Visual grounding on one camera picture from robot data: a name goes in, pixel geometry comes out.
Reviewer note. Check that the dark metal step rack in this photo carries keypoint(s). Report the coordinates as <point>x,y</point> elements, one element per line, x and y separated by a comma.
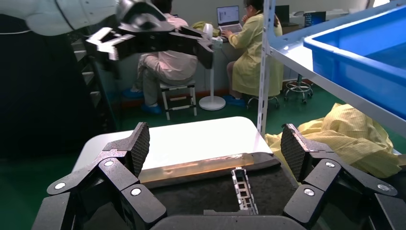
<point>92,89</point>

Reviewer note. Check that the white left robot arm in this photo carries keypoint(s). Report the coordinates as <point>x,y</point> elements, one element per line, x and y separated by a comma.
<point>47,14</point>

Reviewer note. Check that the dark screen laptop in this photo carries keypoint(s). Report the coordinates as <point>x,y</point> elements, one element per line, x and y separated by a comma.
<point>314,19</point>

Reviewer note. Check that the chrome stool under person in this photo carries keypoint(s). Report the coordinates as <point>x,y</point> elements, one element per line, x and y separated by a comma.
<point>263,100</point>

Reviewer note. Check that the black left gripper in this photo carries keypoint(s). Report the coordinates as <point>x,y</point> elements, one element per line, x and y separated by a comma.
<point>142,19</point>

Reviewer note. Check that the black round wheeled stool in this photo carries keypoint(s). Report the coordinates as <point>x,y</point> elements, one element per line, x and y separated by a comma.
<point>298,87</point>

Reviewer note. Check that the white metal shelf rack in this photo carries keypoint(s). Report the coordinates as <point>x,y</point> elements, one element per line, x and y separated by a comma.
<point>291,55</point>

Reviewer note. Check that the blue plastic bin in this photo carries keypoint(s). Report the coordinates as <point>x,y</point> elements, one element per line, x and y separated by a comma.
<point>358,54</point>

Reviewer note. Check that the long grey metal part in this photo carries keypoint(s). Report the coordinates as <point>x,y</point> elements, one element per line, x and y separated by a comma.
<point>243,190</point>

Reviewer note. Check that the white standing fan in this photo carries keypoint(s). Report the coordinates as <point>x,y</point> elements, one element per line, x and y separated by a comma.
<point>212,101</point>

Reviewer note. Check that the white step stool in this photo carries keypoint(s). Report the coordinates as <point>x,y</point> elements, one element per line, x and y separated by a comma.
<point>177,87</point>

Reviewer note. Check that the yellow cloth on desk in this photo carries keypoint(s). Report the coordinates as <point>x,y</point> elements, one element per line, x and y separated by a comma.
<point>198,27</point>

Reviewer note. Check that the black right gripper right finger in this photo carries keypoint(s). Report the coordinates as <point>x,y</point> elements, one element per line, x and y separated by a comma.
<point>320,174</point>

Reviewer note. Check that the person in white coat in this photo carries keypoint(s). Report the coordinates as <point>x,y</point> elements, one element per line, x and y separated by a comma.
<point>171,68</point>

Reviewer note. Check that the person in yellow coat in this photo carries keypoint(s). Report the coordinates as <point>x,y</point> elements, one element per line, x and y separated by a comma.
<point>257,54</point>

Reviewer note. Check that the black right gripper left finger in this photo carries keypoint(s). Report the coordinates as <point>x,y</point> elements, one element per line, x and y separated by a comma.
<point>117,174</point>

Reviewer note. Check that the crumpled yellow garment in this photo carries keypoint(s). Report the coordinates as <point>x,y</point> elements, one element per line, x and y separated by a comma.
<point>345,139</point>

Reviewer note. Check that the open silver laptop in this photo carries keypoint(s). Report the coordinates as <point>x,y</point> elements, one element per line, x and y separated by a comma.
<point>228,17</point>

